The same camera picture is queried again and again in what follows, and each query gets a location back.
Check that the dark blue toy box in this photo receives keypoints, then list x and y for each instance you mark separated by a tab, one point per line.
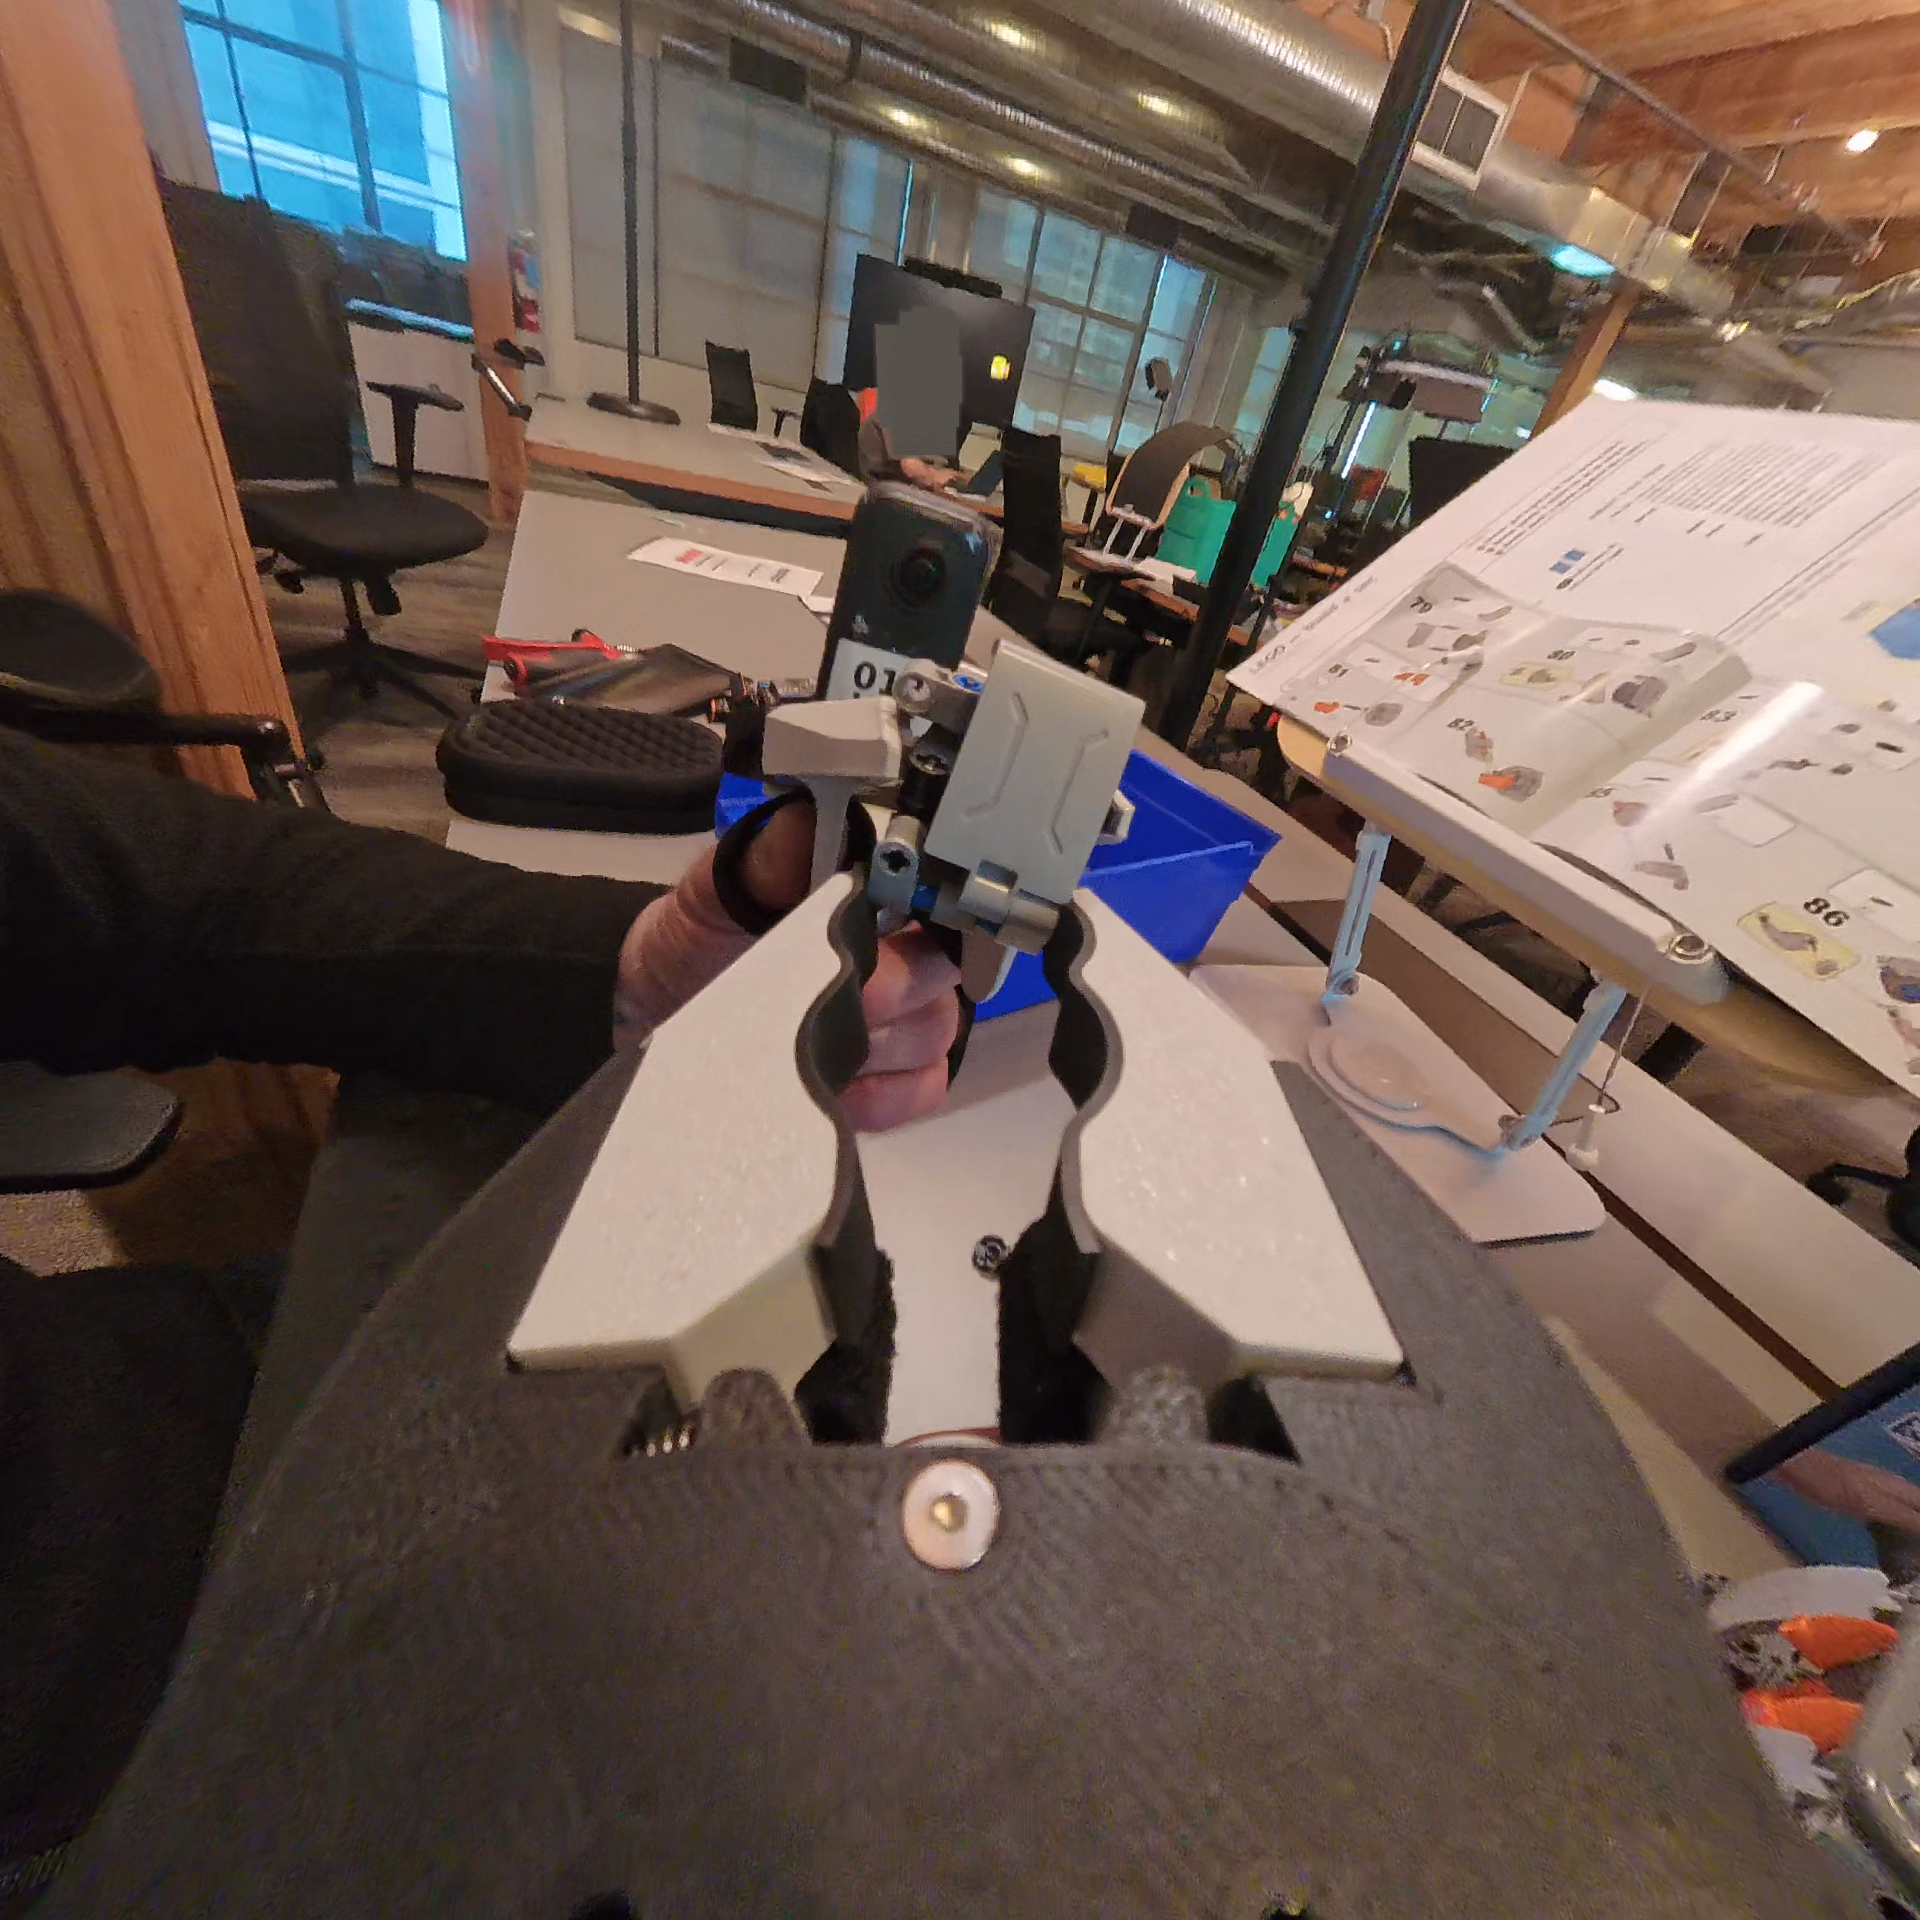
1882	1439

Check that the brick building instruction booklet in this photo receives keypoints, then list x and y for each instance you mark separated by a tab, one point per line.
1590	676

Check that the small grey brick hinge assembly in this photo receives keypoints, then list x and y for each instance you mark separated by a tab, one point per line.
1036	766

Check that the green container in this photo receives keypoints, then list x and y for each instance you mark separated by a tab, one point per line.
1202	525

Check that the white document stand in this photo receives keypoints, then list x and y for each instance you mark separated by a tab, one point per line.
1439	1184

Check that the grey orange tracked brick robot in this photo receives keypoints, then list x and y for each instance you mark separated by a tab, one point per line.
1831	1642

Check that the red fire extinguisher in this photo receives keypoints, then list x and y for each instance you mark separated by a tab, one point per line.
522	286

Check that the person's left hand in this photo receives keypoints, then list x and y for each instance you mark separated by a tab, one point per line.
899	1036

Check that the black monitor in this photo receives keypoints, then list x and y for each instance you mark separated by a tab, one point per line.
998	324

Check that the black curved chair back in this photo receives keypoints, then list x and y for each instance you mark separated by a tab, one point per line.
1170	450

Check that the white low cabinet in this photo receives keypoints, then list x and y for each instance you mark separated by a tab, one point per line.
405	391

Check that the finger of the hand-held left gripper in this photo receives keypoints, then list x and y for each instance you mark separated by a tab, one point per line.
834	743

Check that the wooden pillar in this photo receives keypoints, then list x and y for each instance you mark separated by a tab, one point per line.
106	376

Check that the black padded case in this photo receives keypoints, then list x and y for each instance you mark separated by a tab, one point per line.
587	766

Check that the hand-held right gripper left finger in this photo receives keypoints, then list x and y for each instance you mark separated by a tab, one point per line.
690	1201

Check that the black office chair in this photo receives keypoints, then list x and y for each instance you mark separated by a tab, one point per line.
299	376

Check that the white paper sheet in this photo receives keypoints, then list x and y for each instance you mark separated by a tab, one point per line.
721	567

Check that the black floor stand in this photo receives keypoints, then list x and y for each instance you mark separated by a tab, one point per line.
631	404

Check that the black tablet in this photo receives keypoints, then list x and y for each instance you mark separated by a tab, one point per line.
644	682

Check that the black metal pole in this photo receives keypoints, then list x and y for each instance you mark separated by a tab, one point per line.
1350	271

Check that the black desk chair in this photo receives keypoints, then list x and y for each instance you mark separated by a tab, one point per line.
733	384

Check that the black chair armrest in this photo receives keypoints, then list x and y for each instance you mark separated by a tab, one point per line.
91	659
75	1127

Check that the white printed instruction sheet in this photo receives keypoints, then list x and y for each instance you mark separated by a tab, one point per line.
1727	497

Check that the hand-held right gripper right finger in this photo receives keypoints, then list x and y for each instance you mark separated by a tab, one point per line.
1216	1216

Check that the blue bin with tag label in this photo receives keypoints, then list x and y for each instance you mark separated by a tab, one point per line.
1185	862

